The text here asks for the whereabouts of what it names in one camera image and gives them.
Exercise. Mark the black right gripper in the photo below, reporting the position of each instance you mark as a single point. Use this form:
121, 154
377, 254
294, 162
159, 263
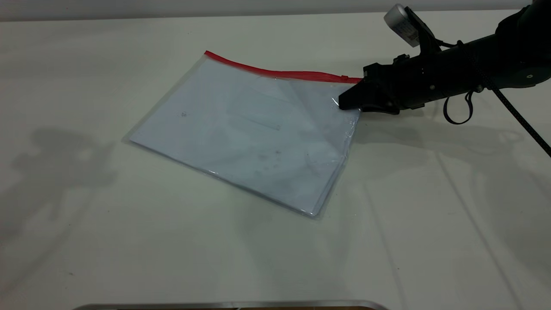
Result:
409, 82

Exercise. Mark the clear plastic zip bag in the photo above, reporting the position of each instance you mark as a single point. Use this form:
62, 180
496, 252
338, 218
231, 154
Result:
241, 142

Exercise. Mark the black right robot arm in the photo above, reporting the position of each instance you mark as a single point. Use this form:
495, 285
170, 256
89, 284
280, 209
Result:
516, 51

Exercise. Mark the silver metal rim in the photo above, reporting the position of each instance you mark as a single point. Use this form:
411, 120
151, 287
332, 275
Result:
215, 305

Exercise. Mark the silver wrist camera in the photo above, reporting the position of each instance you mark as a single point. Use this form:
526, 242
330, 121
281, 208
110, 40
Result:
400, 22

